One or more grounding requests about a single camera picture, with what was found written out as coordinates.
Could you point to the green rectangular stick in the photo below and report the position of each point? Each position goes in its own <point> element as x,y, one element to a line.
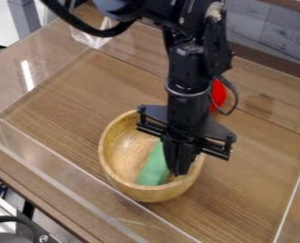
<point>154,172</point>

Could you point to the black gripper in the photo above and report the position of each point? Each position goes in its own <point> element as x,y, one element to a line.
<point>189,131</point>

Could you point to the red toy strawberry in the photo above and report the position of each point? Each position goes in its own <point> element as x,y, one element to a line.
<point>218,95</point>

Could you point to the clear acrylic front wall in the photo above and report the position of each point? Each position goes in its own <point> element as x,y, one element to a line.
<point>75,198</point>

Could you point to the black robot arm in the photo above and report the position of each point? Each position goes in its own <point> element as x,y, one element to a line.
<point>200,57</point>

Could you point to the clear acrylic corner bracket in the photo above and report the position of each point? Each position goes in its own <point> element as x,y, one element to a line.
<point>89,40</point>

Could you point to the brown wooden bowl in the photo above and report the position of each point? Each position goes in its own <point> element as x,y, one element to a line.
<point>124,150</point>

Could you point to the black device at corner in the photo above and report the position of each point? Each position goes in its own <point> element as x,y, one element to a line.
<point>27,231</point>

